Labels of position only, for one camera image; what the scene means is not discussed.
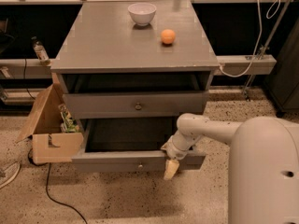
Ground white bowl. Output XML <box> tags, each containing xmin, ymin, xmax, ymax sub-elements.
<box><xmin>128</xmin><ymin>3</ymin><xmax>157</xmax><ymax>26</ymax></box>

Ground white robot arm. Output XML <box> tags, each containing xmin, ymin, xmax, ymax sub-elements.
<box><xmin>162</xmin><ymin>113</ymin><xmax>299</xmax><ymax>224</ymax></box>

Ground white hanging cable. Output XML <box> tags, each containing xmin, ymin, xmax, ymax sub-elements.
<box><xmin>218</xmin><ymin>0</ymin><xmax>282</xmax><ymax>78</ymax></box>

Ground clear plastic bottle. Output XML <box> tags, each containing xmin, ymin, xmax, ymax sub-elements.
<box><xmin>31</xmin><ymin>36</ymin><xmax>50</xmax><ymax>65</ymax></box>

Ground grey drawer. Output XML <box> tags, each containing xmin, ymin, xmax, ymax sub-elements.
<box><xmin>71</xmin><ymin>118</ymin><xmax>206</xmax><ymax>174</ymax></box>
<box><xmin>63</xmin><ymin>91</ymin><xmax>208</xmax><ymax>119</ymax></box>

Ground metal stand pole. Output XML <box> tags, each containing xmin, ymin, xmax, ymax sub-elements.
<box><xmin>241</xmin><ymin>0</ymin><xmax>299</xmax><ymax>102</ymax></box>

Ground orange ball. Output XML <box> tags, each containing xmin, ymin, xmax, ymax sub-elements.
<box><xmin>161</xmin><ymin>29</ymin><xmax>176</xmax><ymax>45</ymax></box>

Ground open cardboard box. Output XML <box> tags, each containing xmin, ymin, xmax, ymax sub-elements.
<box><xmin>17</xmin><ymin>73</ymin><xmax>83</xmax><ymax>164</ymax></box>

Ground black floor cable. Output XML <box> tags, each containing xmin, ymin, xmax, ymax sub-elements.
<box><xmin>27</xmin><ymin>147</ymin><xmax>89</xmax><ymax>224</ymax></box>

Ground green snack package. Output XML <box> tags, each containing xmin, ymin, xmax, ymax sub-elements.
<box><xmin>58</xmin><ymin>104</ymin><xmax>79</xmax><ymax>133</ymax></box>

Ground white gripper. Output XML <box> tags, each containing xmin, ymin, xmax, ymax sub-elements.
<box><xmin>161</xmin><ymin>131</ymin><xmax>202</xmax><ymax>180</ymax></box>

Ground white object floor left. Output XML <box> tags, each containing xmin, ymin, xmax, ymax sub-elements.
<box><xmin>0</xmin><ymin>161</ymin><xmax>21</xmax><ymax>189</ymax></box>

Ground grey top drawer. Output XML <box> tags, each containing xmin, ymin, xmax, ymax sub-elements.
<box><xmin>63</xmin><ymin>91</ymin><xmax>208</xmax><ymax>119</ymax></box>

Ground dark grey cabinet right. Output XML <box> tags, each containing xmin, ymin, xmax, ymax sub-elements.
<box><xmin>264</xmin><ymin>19</ymin><xmax>299</xmax><ymax>118</ymax></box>

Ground grey drawer cabinet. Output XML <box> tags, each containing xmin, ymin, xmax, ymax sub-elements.
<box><xmin>50</xmin><ymin>0</ymin><xmax>221</xmax><ymax>170</ymax></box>

